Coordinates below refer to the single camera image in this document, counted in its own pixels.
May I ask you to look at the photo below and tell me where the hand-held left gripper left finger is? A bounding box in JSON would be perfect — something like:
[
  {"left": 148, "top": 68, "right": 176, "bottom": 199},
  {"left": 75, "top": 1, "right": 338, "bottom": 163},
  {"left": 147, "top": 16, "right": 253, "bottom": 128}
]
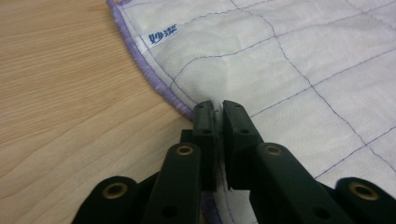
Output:
[{"left": 180, "top": 100, "right": 219, "bottom": 192}]

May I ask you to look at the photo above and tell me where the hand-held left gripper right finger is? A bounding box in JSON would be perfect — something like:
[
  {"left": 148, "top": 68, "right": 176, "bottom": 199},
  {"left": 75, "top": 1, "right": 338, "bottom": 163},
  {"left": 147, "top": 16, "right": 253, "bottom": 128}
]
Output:
[{"left": 221, "top": 99, "right": 265, "bottom": 191}]

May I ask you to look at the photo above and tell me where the white quilted cloth purple trim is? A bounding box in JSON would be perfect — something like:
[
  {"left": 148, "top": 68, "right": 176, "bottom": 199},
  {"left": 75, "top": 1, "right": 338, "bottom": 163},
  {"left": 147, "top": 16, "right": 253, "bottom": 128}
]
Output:
[{"left": 106, "top": 0, "right": 396, "bottom": 224}]

